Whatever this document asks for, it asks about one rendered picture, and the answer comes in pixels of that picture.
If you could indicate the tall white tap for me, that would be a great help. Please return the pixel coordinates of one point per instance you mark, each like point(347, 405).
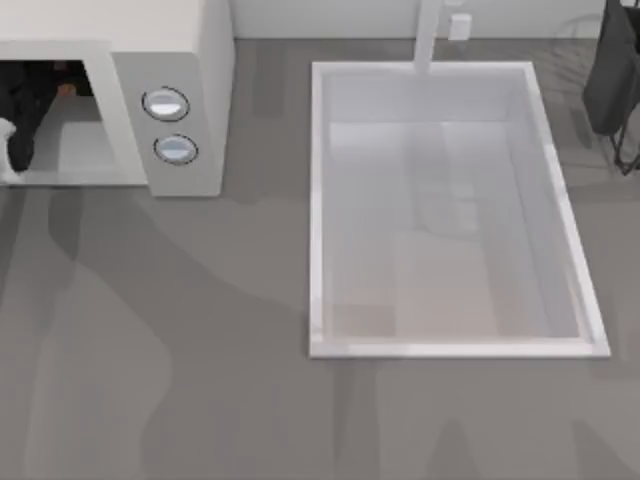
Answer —
point(426, 35)

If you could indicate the white sink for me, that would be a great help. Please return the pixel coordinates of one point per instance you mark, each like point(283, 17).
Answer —
point(450, 210)

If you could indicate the white wall socket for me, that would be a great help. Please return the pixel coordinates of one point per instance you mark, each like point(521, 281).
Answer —
point(459, 26)

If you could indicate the pale microwave oven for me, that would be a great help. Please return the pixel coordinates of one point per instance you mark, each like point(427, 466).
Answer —
point(170, 30)

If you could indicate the round silver microwave knob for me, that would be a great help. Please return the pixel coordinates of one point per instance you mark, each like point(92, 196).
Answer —
point(165, 104)
point(175, 149)

